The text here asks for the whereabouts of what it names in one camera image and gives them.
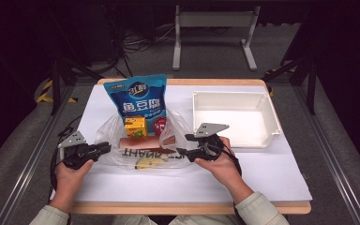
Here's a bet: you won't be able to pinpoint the person's left hand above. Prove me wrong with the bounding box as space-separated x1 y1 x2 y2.
53 158 95 205

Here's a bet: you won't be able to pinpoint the black cable beside table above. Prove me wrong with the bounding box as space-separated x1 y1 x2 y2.
57 115 83 142

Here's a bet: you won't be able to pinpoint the black metal stand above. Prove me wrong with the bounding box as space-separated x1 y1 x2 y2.
261 55 319 116

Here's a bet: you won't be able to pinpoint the person's legs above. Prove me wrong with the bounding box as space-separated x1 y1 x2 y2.
111 214 243 225

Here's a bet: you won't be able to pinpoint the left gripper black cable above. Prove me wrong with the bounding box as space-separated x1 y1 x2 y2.
47 145 64 203

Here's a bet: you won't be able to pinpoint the person's right hand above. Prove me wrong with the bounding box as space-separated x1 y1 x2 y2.
194 136 244 190

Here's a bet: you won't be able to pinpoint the yellow drink carton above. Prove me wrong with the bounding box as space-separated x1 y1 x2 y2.
124 115 149 139

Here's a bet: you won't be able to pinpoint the translucent plastic shopping bag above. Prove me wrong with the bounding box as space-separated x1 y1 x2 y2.
94 107 199 172

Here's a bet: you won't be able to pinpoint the blue snack bag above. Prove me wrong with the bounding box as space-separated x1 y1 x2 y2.
102 73 169 136

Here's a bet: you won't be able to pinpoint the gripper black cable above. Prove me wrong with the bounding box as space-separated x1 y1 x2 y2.
47 145 64 203
220 145 244 176

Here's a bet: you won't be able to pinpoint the yellow black striped tape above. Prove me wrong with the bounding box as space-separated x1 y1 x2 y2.
36 79 79 104

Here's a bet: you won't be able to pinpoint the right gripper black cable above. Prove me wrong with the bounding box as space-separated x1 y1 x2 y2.
220 145 244 176

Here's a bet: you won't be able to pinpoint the aluminium floor rail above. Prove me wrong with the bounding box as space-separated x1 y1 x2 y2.
293 83 360 225
0 85 76 225

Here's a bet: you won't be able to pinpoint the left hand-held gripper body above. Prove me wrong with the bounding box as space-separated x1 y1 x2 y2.
57 130 98 172

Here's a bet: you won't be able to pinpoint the white metal stand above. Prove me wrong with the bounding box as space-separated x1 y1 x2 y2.
172 4 262 71

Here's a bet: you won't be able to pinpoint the white table cover board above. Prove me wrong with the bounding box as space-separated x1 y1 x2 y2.
73 84 313 203

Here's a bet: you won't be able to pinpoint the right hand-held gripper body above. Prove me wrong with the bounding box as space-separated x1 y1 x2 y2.
187 122 231 163

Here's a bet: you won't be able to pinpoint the red round can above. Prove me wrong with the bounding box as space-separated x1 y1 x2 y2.
152 115 169 136

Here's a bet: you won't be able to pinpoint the bundle of floor cables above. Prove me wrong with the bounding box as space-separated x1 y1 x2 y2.
106 22 176 79

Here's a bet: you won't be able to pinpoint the brown rectangular box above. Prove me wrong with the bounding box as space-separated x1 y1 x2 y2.
119 134 178 155

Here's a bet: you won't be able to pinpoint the white plastic tray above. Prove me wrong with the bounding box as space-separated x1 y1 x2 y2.
191 90 283 149

